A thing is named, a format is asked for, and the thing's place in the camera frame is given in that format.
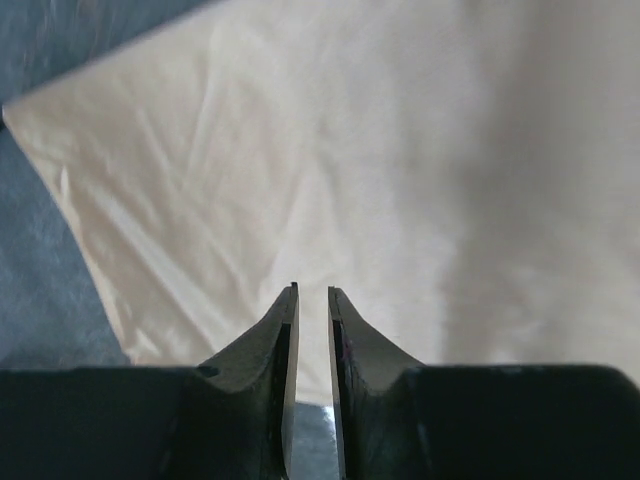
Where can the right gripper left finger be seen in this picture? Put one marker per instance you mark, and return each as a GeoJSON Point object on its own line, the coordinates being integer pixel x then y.
{"type": "Point", "coordinates": [229, 417]}

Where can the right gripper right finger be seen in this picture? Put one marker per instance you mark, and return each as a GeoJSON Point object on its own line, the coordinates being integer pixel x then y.
{"type": "Point", "coordinates": [397, 418]}

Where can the peach satin napkin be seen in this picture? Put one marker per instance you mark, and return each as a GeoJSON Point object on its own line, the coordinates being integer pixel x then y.
{"type": "Point", "coordinates": [466, 171]}

